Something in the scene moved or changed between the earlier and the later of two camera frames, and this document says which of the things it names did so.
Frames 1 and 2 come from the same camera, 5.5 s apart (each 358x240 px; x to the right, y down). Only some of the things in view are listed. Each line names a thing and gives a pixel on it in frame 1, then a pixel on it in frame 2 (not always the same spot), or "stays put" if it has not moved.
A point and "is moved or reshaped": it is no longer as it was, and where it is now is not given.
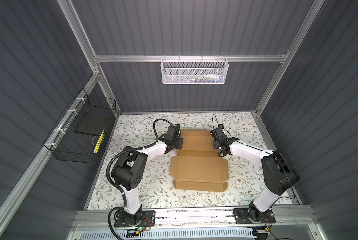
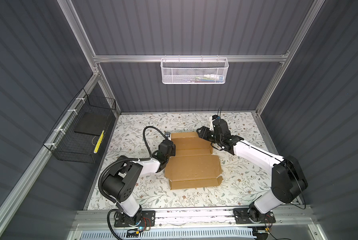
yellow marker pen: x=99 y=142 stays put
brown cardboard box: x=197 y=166 is moved or reshaped
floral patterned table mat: x=245 y=176 stays put
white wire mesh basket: x=194 y=70 stays put
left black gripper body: x=177 y=144 to x=172 y=153
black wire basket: x=79 y=135 stays put
